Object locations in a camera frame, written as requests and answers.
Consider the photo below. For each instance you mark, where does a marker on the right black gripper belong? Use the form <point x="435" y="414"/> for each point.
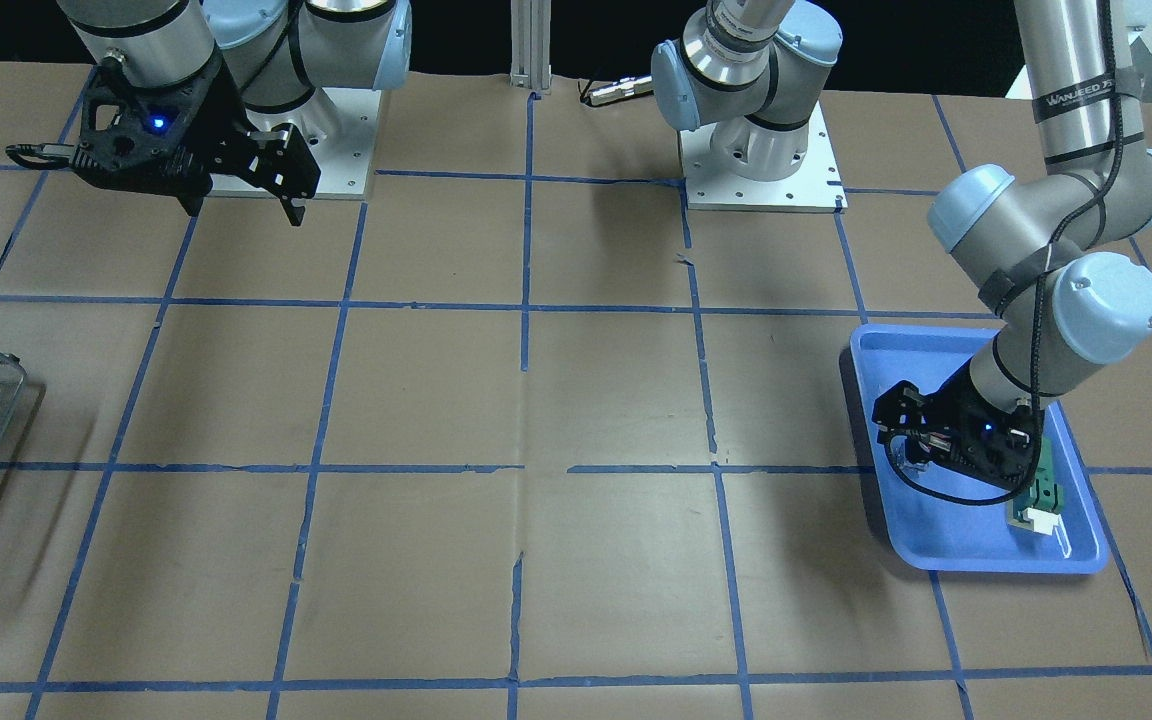
<point x="223" y="128"/>

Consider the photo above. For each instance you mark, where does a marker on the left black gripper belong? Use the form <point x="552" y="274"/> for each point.
<point x="948" y="414"/>

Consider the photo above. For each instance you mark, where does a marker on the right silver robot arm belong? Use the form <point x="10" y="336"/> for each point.
<point x="278" y="52"/>

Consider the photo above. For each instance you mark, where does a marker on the blue plastic tray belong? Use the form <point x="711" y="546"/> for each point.
<point x="932" y="534"/>

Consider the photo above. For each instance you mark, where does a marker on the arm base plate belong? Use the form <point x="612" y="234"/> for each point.
<point x="340" y="126"/>
<point x="737" y="166"/>

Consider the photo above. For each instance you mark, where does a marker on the aluminium frame post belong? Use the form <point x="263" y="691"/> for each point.
<point x="529" y="38"/>

